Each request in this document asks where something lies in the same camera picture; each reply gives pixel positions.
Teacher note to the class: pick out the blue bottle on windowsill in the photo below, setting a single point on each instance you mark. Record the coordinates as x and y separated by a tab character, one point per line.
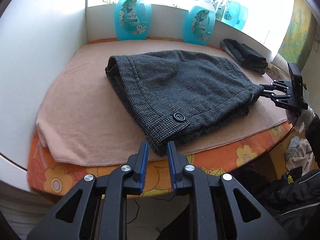
242	18
231	13

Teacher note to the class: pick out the white lace table cloth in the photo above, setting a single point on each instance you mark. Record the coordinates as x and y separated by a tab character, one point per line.
278	69

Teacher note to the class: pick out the black jacket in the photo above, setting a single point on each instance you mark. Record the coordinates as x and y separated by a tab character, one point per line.
293	202

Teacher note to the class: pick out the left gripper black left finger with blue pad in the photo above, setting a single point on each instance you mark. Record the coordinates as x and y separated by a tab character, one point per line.
95	208

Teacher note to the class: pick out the white gloved hand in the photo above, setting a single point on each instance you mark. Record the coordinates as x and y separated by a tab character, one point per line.
303	121

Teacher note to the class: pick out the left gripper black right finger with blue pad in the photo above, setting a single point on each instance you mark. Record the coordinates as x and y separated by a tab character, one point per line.
219	207

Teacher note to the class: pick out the pile of light clothes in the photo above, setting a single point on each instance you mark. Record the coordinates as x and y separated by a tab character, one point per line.
299	154

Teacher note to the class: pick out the pink towel mat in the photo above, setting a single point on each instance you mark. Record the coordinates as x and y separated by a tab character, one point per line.
83	122

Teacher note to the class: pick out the yellow green wall painting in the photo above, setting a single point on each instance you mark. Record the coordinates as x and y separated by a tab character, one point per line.
297	43

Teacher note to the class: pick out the dark grey checked pants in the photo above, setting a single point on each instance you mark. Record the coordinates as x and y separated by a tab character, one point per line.
178	95

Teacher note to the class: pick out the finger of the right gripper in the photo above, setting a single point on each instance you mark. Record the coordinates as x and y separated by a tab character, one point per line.
267	94
268	86

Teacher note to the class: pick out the black camera box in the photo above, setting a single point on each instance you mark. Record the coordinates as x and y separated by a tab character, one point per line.
295	79

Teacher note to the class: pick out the large blue detergent bottle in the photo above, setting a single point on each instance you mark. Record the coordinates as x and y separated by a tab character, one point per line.
132	19

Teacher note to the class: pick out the far blue bottle on windowsill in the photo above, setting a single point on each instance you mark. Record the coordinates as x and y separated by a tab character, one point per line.
242	18

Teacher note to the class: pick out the folded dark clothes stack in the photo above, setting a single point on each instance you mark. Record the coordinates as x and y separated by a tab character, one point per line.
245	56

